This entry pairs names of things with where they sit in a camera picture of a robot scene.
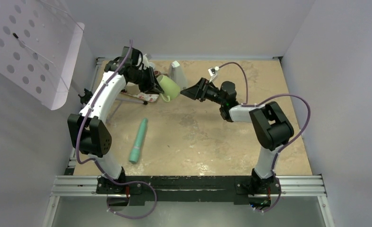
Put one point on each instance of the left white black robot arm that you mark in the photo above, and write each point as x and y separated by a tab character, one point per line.
89	135

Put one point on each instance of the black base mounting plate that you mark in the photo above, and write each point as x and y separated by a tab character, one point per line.
237	189

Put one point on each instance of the white upside-down mug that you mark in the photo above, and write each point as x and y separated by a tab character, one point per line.
152	65

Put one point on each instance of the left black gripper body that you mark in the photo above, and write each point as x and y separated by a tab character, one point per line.
144	77

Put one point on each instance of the floral tray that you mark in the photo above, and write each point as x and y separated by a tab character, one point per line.
150	98

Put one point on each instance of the white wedge-shaped device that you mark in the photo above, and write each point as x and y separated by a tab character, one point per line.
177	74

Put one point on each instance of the teal cylindrical tube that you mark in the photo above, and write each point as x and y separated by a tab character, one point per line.
137	145

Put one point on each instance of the light green mug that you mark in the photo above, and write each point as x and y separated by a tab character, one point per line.
170	88

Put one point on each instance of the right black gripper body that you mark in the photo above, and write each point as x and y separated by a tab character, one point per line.
212	94

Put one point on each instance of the white perforated panel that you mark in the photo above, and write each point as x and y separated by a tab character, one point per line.
39	45

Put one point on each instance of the aluminium frame rail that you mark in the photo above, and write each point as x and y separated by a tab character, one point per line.
290	186

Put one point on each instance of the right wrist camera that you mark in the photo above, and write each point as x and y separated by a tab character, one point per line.
213	71

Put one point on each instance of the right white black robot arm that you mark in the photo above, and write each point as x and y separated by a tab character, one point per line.
272	128

